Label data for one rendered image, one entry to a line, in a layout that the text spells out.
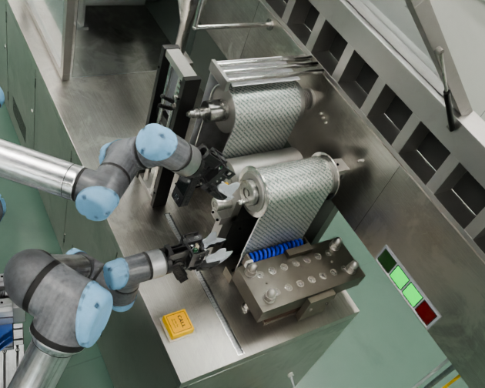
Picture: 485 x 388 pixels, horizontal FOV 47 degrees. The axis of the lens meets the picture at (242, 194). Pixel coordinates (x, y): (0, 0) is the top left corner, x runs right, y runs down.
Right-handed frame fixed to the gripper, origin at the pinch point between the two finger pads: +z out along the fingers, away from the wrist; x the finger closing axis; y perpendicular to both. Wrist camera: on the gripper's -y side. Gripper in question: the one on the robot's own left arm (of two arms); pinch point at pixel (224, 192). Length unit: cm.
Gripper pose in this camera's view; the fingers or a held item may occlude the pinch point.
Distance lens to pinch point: 144.7
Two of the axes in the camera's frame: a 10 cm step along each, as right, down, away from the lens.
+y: 7.5, -6.2, -2.1
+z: 4.6, 2.7, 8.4
